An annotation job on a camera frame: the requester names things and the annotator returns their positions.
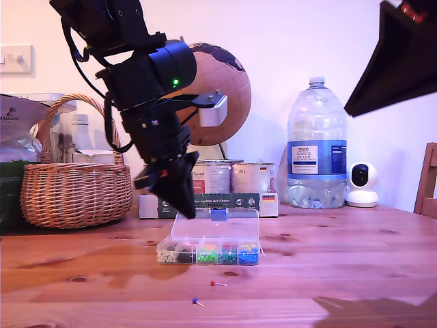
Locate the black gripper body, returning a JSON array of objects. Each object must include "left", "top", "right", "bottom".
[{"left": 134, "top": 98, "right": 191, "bottom": 189}]

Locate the cardboard tray green label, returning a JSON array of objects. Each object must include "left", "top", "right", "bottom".
[{"left": 139, "top": 192, "right": 280, "bottom": 219}]

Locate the clear plastic pin organizer box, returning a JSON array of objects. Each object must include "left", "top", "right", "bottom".
[{"left": 156, "top": 208, "right": 266, "bottom": 266}]

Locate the silver can pale label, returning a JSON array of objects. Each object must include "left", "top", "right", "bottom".
[{"left": 231, "top": 162, "right": 276, "bottom": 194}]

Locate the pale paper carton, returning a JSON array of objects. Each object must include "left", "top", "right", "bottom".
[{"left": 73, "top": 149, "right": 117, "bottom": 165}]

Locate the white plastic bottle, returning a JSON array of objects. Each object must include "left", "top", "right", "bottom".
[{"left": 72, "top": 114, "right": 95, "bottom": 151}]

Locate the cork globe on stand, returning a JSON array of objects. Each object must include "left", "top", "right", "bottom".
[{"left": 175, "top": 36, "right": 253, "bottom": 165}]

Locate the large clear water bottle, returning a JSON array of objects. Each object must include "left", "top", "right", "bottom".
[{"left": 286, "top": 77, "right": 348, "bottom": 210}]

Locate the wooden chair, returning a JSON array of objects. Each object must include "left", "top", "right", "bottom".
[{"left": 412, "top": 142, "right": 437, "bottom": 219}]

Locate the silver green pet food bag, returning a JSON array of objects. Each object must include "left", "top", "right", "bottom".
[{"left": 0, "top": 94, "right": 52, "bottom": 235}]

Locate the thin black camera cable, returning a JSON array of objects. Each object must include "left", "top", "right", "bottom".
[{"left": 181, "top": 108, "right": 199, "bottom": 126}]

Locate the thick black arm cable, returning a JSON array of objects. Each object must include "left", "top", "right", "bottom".
[{"left": 61, "top": 26, "right": 134, "bottom": 154}]

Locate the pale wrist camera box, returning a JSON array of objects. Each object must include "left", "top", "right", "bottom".
[{"left": 160, "top": 89, "right": 229, "bottom": 128}]

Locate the wicker basket with handle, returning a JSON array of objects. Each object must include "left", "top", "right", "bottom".
[{"left": 21, "top": 94, "right": 133, "bottom": 230}]

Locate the small white round camera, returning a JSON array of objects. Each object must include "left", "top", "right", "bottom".
[{"left": 345, "top": 162, "right": 379, "bottom": 208}]

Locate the white wall light switch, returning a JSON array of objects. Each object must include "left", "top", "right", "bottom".
[{"left": 0, "top": 45, "right": 35, "bottom": 75}]

